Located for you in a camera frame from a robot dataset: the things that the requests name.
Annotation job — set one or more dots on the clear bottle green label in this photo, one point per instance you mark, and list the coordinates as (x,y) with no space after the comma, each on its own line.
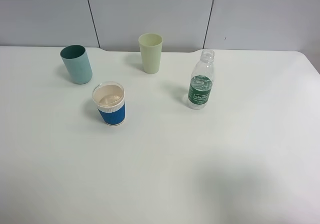
(201,81)

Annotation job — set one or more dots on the glass cup blue sleeve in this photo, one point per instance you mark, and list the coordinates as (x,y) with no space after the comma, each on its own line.
(109,98)

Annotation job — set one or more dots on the light green plastic cup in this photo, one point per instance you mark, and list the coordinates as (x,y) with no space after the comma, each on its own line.
(150,49)

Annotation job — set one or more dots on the teal plastic cup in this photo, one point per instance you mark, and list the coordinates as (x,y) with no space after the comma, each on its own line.
(77,63)

